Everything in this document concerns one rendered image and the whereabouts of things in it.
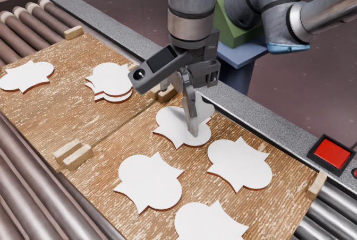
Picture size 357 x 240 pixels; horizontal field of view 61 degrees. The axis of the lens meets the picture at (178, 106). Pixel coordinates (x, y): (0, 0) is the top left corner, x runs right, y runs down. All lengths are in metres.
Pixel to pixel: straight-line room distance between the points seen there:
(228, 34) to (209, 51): 0.52
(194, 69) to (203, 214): 0.26
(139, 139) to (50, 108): 0.24
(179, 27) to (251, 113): 0.37
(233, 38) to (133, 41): 0.33
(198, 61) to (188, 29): 0.09
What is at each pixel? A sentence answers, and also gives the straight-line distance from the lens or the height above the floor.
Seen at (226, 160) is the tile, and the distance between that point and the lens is 0.64.
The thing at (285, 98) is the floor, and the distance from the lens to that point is 2.29.
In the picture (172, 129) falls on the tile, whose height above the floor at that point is 0.95.
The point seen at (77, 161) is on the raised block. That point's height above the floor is 0.95.
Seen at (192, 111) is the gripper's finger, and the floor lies 1.06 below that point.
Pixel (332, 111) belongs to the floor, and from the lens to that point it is 2.32.
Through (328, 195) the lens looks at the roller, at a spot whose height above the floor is 0.91.
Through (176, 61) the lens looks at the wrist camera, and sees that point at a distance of 0.52.
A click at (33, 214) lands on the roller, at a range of 0.66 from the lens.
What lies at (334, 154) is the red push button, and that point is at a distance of 0.75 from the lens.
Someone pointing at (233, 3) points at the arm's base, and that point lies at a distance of 1.05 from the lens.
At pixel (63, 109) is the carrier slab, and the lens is 0.79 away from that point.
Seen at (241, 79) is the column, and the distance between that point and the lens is 1.20.
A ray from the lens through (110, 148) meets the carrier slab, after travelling 0.68.
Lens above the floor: 1.46
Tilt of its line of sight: 45 degrees down
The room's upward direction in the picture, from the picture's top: 1 degrees clockwise
